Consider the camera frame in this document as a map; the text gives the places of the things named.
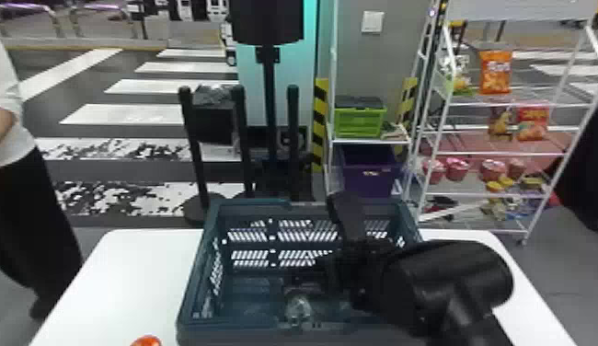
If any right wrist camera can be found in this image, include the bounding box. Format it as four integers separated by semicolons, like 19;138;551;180
326;190;368;242

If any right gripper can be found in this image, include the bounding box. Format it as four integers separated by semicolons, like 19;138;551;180
319;239;377;303

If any red can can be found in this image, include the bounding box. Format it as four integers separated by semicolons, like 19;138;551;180
129;334;164;346

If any white wire rack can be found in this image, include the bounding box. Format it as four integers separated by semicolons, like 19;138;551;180
404;0;598;246

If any orange snack packet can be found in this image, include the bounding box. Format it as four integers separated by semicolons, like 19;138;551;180
478;49;514;97

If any white wall plate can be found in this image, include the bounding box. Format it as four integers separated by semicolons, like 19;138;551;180
361;9;385;34

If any green crate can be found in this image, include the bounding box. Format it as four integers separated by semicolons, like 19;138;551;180
333;95;388;140

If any person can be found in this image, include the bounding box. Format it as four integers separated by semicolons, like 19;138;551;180
0;29;84;321

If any yellow black striped post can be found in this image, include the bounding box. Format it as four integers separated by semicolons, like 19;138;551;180
397;76;420;128
311;77;330;174

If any blue basket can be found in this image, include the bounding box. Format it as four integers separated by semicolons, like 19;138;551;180
175;197;424;346

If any purple crate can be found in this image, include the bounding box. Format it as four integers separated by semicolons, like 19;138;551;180
338;144;405;199

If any white shelf trolley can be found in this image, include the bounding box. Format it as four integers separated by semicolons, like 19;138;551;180
325;0;414;195

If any green snack packet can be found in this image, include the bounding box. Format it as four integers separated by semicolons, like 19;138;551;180
439;52;475;96

